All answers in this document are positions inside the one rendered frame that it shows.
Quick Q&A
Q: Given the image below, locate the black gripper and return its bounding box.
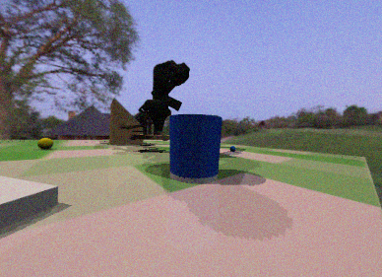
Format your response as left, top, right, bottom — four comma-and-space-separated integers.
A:
144, 88, 171, 131

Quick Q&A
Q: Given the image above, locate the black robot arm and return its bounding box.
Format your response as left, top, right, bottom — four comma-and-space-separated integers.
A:
134, 60, 190, 124

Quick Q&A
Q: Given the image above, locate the dark blue cylinder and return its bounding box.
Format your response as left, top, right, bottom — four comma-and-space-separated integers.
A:
169, 114, 223, 183

